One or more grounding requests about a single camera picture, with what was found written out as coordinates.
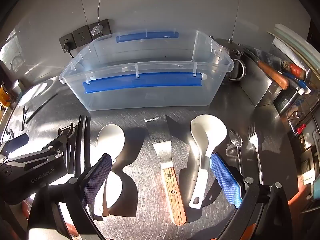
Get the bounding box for metal fork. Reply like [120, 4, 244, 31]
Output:
[247, 125, 263, 183]

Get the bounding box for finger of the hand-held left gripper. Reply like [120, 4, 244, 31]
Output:
[7, 125, 77, 167]
[0, 133, 29, 155]

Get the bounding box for metal spoon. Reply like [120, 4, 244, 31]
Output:
[229, 129, 244, 174]

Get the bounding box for black plug with cable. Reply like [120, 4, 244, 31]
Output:
[64, 42, 75, 59]

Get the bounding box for red handled knife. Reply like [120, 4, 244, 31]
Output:
[281, 59, 307, 80]

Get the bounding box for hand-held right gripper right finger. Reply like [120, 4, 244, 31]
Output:
[209, 152, 292, 240]

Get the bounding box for small dark spoon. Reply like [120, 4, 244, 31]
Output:
[21, 106, 28, 132]

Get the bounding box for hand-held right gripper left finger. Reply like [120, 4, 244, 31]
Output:
[27, 152, 113, 240]

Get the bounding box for wooden handled metal scraper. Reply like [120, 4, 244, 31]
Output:
[144, 115, 187, 226]

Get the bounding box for stainless steel pot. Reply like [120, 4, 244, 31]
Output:
[211, 37, 247, 83]

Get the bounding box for dark wall socket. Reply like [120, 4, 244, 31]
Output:
[89, 19, 112, 39]
[59, 35, 77, 53]
[72, 27, 90, 46]

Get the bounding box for wooden handled cleaver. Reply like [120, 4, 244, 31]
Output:
[244, 46, 290, 90]

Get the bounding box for white charger cable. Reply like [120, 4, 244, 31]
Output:
[87, 0, 103, 35]

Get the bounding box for clear plastic bin blue handles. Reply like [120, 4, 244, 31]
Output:
[59, 29, 235, 111]

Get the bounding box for thin dark stick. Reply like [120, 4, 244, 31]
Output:
[26, 94, 58, 123]

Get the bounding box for stainless steel knife block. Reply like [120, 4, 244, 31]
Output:
[240, 44, 300, 106]

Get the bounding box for blue handled knife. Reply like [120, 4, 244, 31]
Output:
[282, 71, 311, 95]

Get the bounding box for white plastic rice spoon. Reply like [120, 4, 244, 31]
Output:
[94, 124, 125, 222]

